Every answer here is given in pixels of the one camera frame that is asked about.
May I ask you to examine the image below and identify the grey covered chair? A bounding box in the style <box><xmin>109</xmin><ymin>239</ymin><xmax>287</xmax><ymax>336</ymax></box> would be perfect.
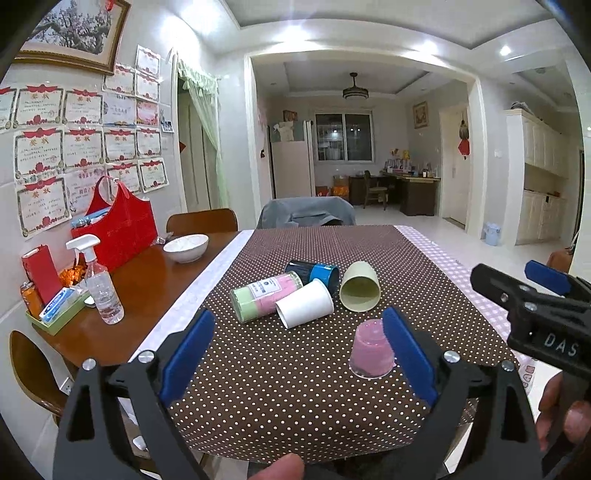
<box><xmin>256</xmin><ymin>196</ymin><xmax>356</xmax><ymax>230</ymax></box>

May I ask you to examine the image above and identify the green and pink cup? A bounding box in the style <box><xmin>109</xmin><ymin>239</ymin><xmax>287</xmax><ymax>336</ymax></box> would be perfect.
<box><xmin>230</xmin><ymin>271</ymin><xmax>304</xmax><ymax>322</ymax></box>

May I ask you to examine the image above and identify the gold framed picture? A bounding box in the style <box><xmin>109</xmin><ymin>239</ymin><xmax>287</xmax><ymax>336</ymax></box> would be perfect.
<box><xmin>14</xmin><ymin>0</ymin><xmax>133</xmax><ymax>76</ymax></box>

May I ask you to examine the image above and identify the clear spray bottle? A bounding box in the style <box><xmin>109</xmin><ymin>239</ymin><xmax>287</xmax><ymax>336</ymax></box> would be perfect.
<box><xmin>65</xmin><ymin>234</ymin><xmax>125</xmax><ymax>326</ymax></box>

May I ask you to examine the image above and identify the orange snack packet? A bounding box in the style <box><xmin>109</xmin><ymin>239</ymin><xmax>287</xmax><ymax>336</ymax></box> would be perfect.
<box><xmin>58</xmin><ymin>263</ymin><xmax>88</xmax><ymax>288</ymax></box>

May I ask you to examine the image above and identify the white and blue tissue packet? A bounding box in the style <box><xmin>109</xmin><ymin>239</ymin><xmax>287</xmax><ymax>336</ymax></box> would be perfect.
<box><xmin>38</xmin><ymin>287</ymin><xmax>89</xmax><ymax>324</ymax></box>

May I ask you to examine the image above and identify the red felt bag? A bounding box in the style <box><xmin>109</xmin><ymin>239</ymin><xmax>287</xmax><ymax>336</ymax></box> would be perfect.
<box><xmin>71</xmin><ymin>175</ymin><xmax>158</xmax><ymax>273</ymax></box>

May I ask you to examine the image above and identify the round ceiling lamp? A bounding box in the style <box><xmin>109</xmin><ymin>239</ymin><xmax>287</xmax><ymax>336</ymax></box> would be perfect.
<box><xmin>342</xmin><ymin>72</ymin><xmax>369</xmax><ymax>101</ymax></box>

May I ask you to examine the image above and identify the dark wooden desk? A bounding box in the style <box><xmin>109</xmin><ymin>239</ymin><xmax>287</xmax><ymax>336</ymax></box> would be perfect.
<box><xmin>348</xmin><ymin>168</ymin><xmax>442</xmax><ymax>217</ymax></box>

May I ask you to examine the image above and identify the white bowl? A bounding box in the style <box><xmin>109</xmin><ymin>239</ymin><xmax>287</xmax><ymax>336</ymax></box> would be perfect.
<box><xmin>163</xmin><ymin>233</ymin><xmax>210</xmax><ymax>264</ymax></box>

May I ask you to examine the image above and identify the pale green cup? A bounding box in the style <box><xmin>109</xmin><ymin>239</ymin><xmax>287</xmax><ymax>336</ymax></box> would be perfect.
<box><xmin>339</xmin><ymin>261</ymin><xmax>382</xmax><ymax>312</ymax></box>

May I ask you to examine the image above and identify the brown leather seat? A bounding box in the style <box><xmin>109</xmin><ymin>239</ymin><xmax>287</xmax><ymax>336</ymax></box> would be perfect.
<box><xmin>547</xmin><ymin>249</ymin><xmax>574</xmax><ymax>274</ymax></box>

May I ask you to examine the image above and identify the white door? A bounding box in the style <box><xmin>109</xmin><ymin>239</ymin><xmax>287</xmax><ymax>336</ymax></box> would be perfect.
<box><xmin>440</xmin><ymin>106</ymin><xmax>472</xmax><ymax>228</ymax></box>

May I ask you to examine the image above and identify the person's right hand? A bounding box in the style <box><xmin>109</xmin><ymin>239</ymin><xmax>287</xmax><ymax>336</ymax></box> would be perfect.
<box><xmin>538</xmin><ymin>371</ymin><xmax>591</xmax><ymax>456</ymax></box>

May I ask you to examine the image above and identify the white fridge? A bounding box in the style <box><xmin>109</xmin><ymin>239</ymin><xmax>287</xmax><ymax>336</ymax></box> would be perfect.
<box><xmin>270</xmin><ymin>119</ymin><xmax>317</xmax><ymax>199</ymax></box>

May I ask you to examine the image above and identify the red hanging ornament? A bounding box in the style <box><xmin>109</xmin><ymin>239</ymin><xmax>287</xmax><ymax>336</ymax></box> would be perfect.
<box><xmin>457</xmin><ymin>117</ymin><xmax>471</xmax><ymax>160</ymax></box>

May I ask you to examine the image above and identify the blue and black cup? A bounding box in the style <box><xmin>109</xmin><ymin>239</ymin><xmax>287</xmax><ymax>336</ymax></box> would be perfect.
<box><xmin>284</xmin><ymin>260</ymin><xmax>341</xmax><ymax>298</ymax></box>

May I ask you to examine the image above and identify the green tray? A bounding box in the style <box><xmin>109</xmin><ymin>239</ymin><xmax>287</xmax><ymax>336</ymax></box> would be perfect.
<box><xmin>26</xmin><ymin>288</ymin><xmax>93</xmax><ymax>337</ymax></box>

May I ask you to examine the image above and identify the wall of award certificates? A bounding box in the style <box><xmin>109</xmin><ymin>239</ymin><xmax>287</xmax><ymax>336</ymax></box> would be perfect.
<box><xmin>0</xmin><ymin>44</ymin><xmax>170</xmax><ymax>239</ymax></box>

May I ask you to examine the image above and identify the white paper cup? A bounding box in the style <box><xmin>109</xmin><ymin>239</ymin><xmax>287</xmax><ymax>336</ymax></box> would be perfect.
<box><xmin>276</xmin><ymin>278</ymin><xmax>335</xmax><ymax>329</ymax></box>

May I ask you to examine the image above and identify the pink plastic cup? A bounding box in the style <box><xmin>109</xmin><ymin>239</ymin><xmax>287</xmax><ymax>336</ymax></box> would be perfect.
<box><xmin>348</xmin><ymin>318</ymin><xmax>398</xmax><ymax>378</ymax></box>

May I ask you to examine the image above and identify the brown wooden chair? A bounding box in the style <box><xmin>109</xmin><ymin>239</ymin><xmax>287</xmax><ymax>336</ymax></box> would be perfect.
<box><xmin>165</xmin><ymin>208</ymin><xmax>239</xmax><ymax>236</ymax></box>
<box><xmin>8</xmin><ymin>329</ymin><xmax>77</xmax><ymax>426</ymax></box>

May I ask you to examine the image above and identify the cream wall cabinet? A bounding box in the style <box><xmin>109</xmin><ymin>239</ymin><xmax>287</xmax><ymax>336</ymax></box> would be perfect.
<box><xmin>505</xmin><ymin>108</ymin><xmax>583</xmax><ymax>246</ymax></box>

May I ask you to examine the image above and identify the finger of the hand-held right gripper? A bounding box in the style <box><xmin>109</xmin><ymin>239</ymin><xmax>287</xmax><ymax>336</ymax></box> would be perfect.
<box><xmin>525</xmin><ymin>260</ymin><xmax>591</xmax><ymax>302</ymax></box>
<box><xmin>470</xmin><ymin>263</ymin><xmax>542</xmax><ymax>315</ymax></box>

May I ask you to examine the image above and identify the brown polka dot tablecloth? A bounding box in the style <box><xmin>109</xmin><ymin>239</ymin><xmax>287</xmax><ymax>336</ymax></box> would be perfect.
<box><xmin>159</xmin><ymin>224</ymin><xmax>521</xmax><ymax>465</ymax></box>

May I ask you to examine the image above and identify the green lace curtain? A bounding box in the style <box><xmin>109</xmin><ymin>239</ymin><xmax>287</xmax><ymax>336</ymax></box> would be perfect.
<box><xmin>176</xmin><ymin>50</ymin><xmax>230</xmax><ymax>211</ymax></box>

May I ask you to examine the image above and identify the dark wooden desk chair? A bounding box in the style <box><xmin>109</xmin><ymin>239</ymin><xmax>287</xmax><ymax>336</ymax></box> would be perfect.
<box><xmin>363</xmin><ymin>170</ymin><xmax>389</xmax><ymax>211</ymax></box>

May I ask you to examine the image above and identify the orange can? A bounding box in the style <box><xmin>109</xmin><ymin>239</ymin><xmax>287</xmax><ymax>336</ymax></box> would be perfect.
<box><xmin>19</xmin><ymin>281</ymin><xmax>43</xmax><ymax>318</ymax></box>

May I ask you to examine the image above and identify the window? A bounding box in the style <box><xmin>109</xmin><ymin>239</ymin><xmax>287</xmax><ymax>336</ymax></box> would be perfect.
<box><xmin>313</xmin><ymin>109</ymin><xmax>375</xmax><ymax>162</ymax></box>

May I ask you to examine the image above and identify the person's left hand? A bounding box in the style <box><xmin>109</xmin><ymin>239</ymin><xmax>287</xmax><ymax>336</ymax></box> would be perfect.
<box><xmin>247</xmin><ymin>453</ymin><xmax>306</xmax><ymax>480</ymax></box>

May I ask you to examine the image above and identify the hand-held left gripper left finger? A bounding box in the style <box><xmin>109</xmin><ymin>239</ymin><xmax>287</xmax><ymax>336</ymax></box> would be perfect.
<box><xmin>52</xmin><ymin>308</ymin><xmax>217</xmax><ymax>480</ymax></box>

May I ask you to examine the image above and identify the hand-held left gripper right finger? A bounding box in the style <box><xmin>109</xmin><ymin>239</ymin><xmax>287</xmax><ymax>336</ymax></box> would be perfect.
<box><xmin>381</xmin><ymin>307</ymin><xmax>542</xmax><ymax>480</ymax></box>

